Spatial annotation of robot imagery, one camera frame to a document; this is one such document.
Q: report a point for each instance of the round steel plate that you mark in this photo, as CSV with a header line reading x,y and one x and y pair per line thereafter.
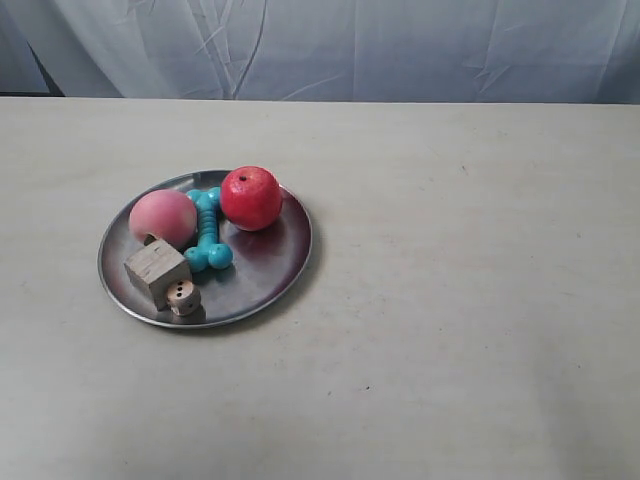
x,y
266,264

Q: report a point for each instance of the red toy apple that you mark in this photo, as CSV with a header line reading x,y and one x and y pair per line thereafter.
x,y
250,198

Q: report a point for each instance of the teal rubber bone toy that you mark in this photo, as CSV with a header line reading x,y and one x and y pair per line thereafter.
x,y
209,251

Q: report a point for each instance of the small wooden die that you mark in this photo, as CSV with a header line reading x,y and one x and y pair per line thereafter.
x,y
183,297

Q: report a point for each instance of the pink toy peach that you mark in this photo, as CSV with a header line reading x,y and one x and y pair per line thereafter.
x,y
164,214

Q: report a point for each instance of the wooden cube block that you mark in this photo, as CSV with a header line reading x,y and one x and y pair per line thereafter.
x,y
154,268

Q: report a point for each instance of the white backdrop cloth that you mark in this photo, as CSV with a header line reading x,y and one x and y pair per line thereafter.
x,y
361,51

